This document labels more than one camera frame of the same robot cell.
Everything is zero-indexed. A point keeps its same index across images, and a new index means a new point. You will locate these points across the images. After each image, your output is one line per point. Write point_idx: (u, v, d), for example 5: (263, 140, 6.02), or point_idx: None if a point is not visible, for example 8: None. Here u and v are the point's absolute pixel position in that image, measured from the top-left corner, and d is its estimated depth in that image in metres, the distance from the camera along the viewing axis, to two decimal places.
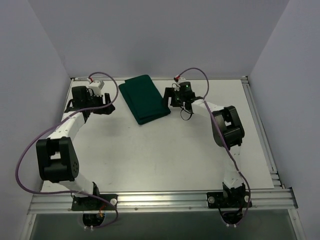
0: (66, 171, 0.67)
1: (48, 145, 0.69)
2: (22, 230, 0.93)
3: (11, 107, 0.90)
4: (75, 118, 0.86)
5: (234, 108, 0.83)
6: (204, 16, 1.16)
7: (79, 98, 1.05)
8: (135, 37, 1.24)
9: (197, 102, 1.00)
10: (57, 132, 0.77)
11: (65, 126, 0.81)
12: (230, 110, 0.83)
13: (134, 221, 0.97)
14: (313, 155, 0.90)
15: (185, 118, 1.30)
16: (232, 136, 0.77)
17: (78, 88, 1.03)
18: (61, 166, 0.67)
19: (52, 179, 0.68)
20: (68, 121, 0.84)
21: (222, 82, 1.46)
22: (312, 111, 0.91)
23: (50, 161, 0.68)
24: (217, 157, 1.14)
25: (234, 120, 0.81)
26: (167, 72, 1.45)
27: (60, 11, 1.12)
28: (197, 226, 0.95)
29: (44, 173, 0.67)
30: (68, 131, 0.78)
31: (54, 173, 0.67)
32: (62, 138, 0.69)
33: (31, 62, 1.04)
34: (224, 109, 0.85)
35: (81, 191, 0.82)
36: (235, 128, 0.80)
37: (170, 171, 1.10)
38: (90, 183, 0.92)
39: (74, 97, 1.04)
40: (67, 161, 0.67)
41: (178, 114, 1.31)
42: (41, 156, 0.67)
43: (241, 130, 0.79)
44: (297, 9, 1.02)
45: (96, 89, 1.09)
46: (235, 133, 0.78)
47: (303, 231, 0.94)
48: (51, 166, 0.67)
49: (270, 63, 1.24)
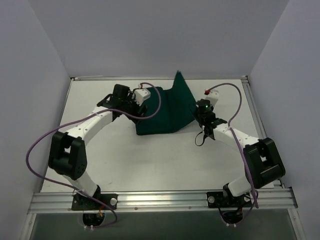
0: (69, 171, 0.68)
1: (63, 139, 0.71)
2: (23, 230, 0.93)
3: (12, 106, 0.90)
4: (102, 117, 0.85)
5: (272, 140, 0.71)
6: (204, 17, 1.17)
7: (118, 95, 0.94)
8: (135, 36, 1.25)
9: (219, 126, 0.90)
10: (77, 129, 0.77)
11: (87, 124, 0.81)
12: (267, 143, 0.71)
13: (134, 220, 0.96)
14: (312, 153, 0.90)
15: (198, 143, 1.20)
16: (270, 176, 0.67)
17: (123, 87, 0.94)
18: (67, 163, 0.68)
19: (58, 170, 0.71)
20: (93, 118, 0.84)
21: (221, 81, 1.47)
22: (312, 109, 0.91)
23: (61, 154, 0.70)
24: (217, 157, 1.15)
25: (272, 156, 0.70)
26: (167, 72, 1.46)
27: (61, 11, 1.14)
28: (197, 226, 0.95)
29: (53, 163, 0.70)
30: (88, 130, 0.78)
31: (59, 167, 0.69)
32: (76, 139, 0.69)
33: (30, 61, 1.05)
34: (260, 141, 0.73)
35: (81, 191, 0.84)
36: (273, 165, 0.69)
37: (170, 171, 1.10)
38: (94, 185, 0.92)
39: (114, 92, 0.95)
40: (72, 161, 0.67)
41: (147, 145, 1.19)
42: (54, 147, 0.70)
43: (281, 168, 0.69)
44: (297, 9, 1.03)
45: (138, 95, 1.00)
46: (273, 172, 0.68)
47: (303, 230, 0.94)
48: (60, 159, 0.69)
49: (269, 63, 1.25)
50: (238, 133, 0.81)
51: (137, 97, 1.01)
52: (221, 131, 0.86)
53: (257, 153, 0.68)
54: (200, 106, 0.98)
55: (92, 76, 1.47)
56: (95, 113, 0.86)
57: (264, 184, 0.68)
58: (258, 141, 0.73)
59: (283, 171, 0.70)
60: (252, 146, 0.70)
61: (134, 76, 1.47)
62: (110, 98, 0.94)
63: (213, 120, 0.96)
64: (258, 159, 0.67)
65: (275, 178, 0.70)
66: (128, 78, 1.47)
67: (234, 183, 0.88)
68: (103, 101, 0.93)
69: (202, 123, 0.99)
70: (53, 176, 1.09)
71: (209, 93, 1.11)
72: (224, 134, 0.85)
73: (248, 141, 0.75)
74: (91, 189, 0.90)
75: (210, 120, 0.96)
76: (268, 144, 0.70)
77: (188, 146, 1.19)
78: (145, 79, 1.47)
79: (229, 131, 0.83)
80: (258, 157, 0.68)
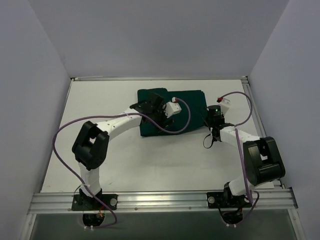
0: (88, 160, 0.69)
1: (92, 129, 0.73)
2: (23, 230, 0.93)
3: (11, 106, 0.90)
4: (132, 118, 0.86)
5: (273, 139, 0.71)
6: (204, 17, 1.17)
7: (151, 103, 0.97)
8: (135, 36, 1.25)
9: (226, 129, 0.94)
10: (106, 124, 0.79)
11: (116, 121, 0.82)
12: (268, 141, 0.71)
13: (134, 221, 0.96)
14: (313, 153, 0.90)
15: (206, 145, 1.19)
16: (269, 174, 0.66)
17: (157, 96, 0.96)
18: (88, 152, 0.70)
19: (77, 157, 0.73)
20: (124, 117, 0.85)
21: (221, 81, 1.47)
22: (312, 109, 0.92)
23: (85, 142, 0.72)
24: (217, 157, 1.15)
25: (272, 154, 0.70)
26: (167, 72, 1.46)
27: (61, 12, 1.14)
28: (197, 226, 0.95)
29: (76, 148, 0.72)
30: (115, 128, 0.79)
31: (80, 154, 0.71)
32: (103, 133, 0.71)
33: (31, 61, 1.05)
34: (261, 139, 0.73)
35: (85, 185, 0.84)
36: (273, 163, 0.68)
37: (170, 171, 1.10)
38: (98, 187, 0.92)
39: (148, 99, 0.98)
40: (95, 151, 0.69)
41: (147, 146, 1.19)
42: (81, 134, 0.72)
43: (281, 167, 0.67)
44: (297, 10, 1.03)
45: (168, 107, 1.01)
46: (272, 170, 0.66)
47: (303, 230, 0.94)
48: (83, 147, 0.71)
49: (269, 63, 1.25)
50: (241, 134, 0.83)
51: (167, 108, 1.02)
52: (227, 131, 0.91)
53: (256, 147, 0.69)
54: (210, 109, 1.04)
55: (92, 77, 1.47)
56: (126, 114, 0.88)
57: (263, 180, 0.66)
58: (259, 139, 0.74)
59: (283, 172, 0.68)
60: (252, 142, 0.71)
61: (134, 77, 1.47)
62: (142, 104, 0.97)
63: (222, 123, 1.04)
64: (257, 155, 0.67)
65: (274, 178, 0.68)
66: (128, 78, 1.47)
67: (235, 181, 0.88)
68: (135, 105, 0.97)
69: (211, 125, 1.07)
70: (53, 176, 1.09)
71: (221, 101, 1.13)
72: (229, 134, 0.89)
73: (250, 138, 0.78)
74: (95, 188, 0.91)
75: (219, 123, 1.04)
76: (269, 143, 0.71)
77: (188, 146, 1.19)
78: (146, 79, 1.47)
79: (234, 132, 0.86)
80: (258, 153, 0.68)
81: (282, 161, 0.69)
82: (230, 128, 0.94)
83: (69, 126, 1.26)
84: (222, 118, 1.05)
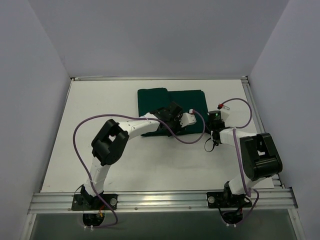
0: (104, 155, 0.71)
1: (114, 127, 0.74)
2: (23, 230, 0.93)
3: (11, 106, 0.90)
4: (151, 123, 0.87)
5: (269, 134, 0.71)
6: (204, 17, 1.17)
7: (170, 111, 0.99)
8: (136, 36, 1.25)
9: (225, 131, 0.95)
10: (127, 124, 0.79)
11: (137, 123, 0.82)
12: (264, 137, 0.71)
13: (134, 220, 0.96)
14: (313, 153, 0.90)
15: (209, 149, 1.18)
16: (266, 169, 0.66)
17: (177, 106, 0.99)
18: (106, 148, 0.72)
19: (95, 151, 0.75)
20: (143, 121, 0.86)
21: (221, 81, 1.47)
22: (312, 109, 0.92)
23: (105, 138, 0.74)
24: (217, 157, 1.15)
25: (269, 149, 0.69)
26: (167, 72, 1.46)
27: (61, 12, 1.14)
28: (198, 226, 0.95)
29: (96, 143, 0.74)
30: (135, 129, 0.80)
31: (99, 149, 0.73)
32: (124, 132, 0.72)
33: (31, 61, 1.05)
34: (257, 134, 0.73)
35: (91, 182, 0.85)
36: (270, 158, 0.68)
37: (170, 171, 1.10)
38: (101, 189, 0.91)
39: (168, 107, 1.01)
40: (112, 148, 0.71)
41: (147, 145, 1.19)
42: (103, 130, 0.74)
43: (278, 161, 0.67)
44: (297, 10, 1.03)
45: (185, 117, 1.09)
46: (269, 164, 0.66)
47: (303, 231, 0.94)
48: (102, 142, 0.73)
49: (270, 63, 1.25)
50: (239, 133, 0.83)
51: (183, 119, 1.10)
52: (226, 132, 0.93)
53: (252, 142, 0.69)
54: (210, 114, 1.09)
55: (92, 77, 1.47)
56: (146, 118, 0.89)
57: (260, 175, 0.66)
58: (255, 135, 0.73)
59: (282, 166, 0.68)
60: (248, 137, 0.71)
61: (134, 76, 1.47)
62: (162, 111, 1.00)
63: (222, 127, 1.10)
64: (253, 150, 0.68)
65: (272, 173, 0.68)
66: (129, 78, 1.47)
67: (234, 180, 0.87)
68: (156, 112, 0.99)
69: (211, 129, 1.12)
70: (53, 176, 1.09)
71: (222, 107, 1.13)
72: (227, 134, 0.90)
73: (246, 135, 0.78)
74: (100, 187, 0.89)
75: (219, 126, 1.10)
76: (266, 137, 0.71)
77: (188, 146, 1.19)
78: (146, 79, 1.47)
79: (232, 132, 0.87)
80: (253, 149, 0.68)
81: (279, 156, 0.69)
82: (229, 130, 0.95)
83: (69, 126, 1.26)
84: (222, 121, 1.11)
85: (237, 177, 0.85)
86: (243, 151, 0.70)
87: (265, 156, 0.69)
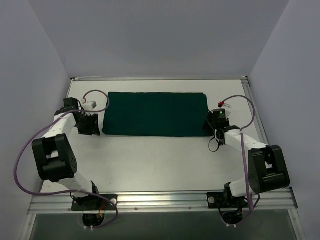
0: (66, 169, 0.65)
1: (45, 144, 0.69)
2: (23, 231, 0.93)
3: (11, 106, 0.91)
4: (67, 118, 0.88)
5: (279, 147, 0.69)
6: (204, 18, 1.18)
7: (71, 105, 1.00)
8: (136, 37, 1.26)
9: (231, 132, 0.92)
10: (51, 131, 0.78)
11: (58, 125, 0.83)
12: (274, 149, 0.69)
13: (134, 221, 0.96)
14: (313, 154, 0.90)
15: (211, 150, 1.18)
16: (273, 183, 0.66)
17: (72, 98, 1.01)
18: (60, 163, 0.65)
19: (52, 178, 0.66)
20: (60, 120, 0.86)
21: (221, 81, 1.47)
22: (312, 110, 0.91)
23: (49, 159, 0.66)
24: (217, 158, 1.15)
25: (278, 164, 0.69)
26: (167, 72, 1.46)
27: (61, 12, 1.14)
28: (198, 225, 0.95)
29: (43, 172, 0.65)
30: (62, 129, 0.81)
31: (54, 171, 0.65)
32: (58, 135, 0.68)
33: (31, 61, 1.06)
34: (266, 147, 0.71)
35: (80, 189, 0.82)
36: (278, 173, 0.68)
37: (169, 171, 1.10)
38: (90, 181, 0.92)
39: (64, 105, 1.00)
40: (66, 158, 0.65)
41: (147, 146, 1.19)
42: (39, 156, 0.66)
43: (287, 178, 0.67)
44: (297, 10, 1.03)
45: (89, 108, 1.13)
46: (277, 179, 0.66)
47: (303, 231, 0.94)
48: (49, 164, 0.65)
49: (269, 64, 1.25)
50: (246, 139, 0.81)
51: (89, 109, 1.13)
52: (231, 134, 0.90)
53: (261, 155, 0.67)
54: (215, 112, 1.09)
55: (92, 77, 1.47)
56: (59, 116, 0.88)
57: (267, 189, 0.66)
58: (265, 147, 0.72)
59: (289, 181, 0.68)
60: (258, 150, 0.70)
61: (133, 77, 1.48)
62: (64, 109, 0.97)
63: (226, 126, 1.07)
64: (262, 164, 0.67)
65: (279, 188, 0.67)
66: (128, 78, 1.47)
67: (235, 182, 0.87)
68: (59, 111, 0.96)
69: (215, 128, 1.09)
70: None
71: (223, 105, 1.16)
72: (234, 137, 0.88)
73: (255, 145, 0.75)
74: (89, 186, 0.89)
75: (223, 125, 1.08)
76: (276, 150, 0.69)
77: (188, 146, 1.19)
78: (145, 79, 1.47)
79: (240, 137, 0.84)
80: (262, 163, 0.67)
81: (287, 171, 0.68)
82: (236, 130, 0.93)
83: None
84: (226, 120, 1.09)
85: (239, 180, 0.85)
86: (251, 164, 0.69)
87: (273, 170, 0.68)
